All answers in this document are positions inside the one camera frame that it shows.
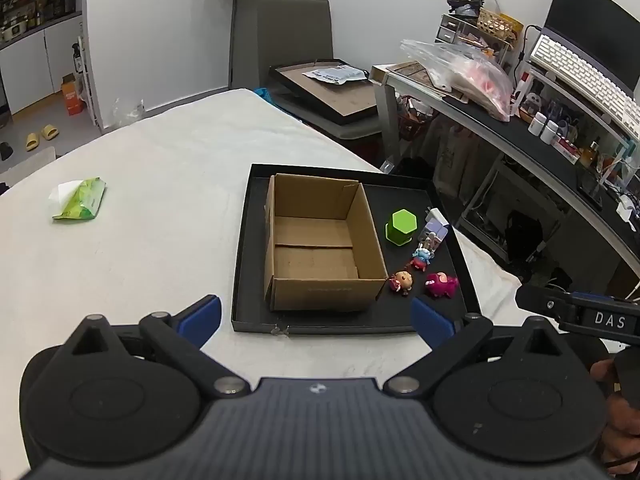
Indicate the person's right hand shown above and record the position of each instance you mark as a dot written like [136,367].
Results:
[622,435]

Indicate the green hexagonal box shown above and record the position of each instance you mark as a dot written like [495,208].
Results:
[401,227]

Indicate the clear plastic bag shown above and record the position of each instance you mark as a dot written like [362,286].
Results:
[465,77]

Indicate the black shoe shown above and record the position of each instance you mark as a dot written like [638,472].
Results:
[5,151]

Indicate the white power adapter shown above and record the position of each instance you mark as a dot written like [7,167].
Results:
[434,217]

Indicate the brown-haired doll figurine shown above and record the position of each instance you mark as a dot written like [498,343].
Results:
[402,281]

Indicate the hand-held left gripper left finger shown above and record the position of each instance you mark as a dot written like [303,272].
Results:
[202,317]

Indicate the black desk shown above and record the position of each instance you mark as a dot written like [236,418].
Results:
[500,127]

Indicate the white pill bottle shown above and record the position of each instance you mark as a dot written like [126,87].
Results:
[537,124]
[549,131]

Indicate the cluttered wall shelf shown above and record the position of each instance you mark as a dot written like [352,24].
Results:
[35,7]

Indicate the black spray bottle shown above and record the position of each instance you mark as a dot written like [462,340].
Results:
[77,60]

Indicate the small blue toy figurine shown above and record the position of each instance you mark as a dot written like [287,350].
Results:
[422,256]

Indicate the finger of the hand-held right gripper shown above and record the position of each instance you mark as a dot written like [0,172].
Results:
[542,300]

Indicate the white mailing bag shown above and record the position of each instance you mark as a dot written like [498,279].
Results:
[334,74]

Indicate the magenta toy figurine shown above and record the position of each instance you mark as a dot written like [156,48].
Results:
[441,285]

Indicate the wicker basket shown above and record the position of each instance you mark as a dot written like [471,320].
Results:
[497,24]

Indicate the white table cover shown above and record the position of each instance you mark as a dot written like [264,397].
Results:
[150,170]

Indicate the black shallow tray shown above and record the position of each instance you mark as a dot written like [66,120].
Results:
[405,200]

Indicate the yellow slipper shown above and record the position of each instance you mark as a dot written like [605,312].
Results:
[31,141]
[49,132]

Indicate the orange carton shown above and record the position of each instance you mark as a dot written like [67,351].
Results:
[72,97]

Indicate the green tissue packet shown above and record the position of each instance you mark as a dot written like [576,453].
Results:
[80,201]

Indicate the white keyboard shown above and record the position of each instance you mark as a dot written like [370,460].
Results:
[580,72]

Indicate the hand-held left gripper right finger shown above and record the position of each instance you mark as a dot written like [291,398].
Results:
[430,321]

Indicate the grey chair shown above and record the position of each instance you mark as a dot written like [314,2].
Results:
[295,35]

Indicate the small drawer organizer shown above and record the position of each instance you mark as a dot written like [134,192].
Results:
[452,29]

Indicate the white cabinet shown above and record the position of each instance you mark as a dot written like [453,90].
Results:
[30,70]

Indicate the cardboard box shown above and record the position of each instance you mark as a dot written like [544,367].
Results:
[312,260]

